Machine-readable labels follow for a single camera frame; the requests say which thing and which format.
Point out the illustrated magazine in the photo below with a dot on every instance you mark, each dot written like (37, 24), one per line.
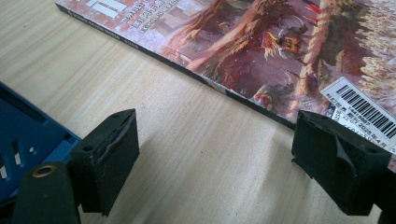
(249, 49)

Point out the blue plastic file basket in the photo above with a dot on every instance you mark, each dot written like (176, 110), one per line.
(28, 140)

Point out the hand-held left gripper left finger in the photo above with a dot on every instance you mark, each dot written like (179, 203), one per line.
(102, 161)

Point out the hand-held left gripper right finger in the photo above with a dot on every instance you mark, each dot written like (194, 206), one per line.
(336, 161)

